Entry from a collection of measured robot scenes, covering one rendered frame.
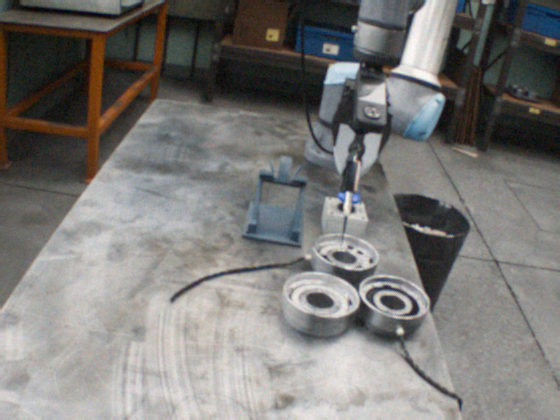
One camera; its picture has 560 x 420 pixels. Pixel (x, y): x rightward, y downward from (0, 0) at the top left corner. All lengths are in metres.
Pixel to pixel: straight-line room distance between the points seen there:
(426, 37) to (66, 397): 0.99
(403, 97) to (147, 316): 0.73
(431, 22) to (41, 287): 0.92
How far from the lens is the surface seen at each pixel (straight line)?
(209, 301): 0.81
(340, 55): 4.32
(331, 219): 1.00
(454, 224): 2.27
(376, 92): 0.88
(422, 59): 1.26
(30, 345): 0.73
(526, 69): 5.22
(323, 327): 0.77
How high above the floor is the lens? 1.28
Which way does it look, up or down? 27 degrees down
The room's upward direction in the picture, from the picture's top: 11 degrees clockwise
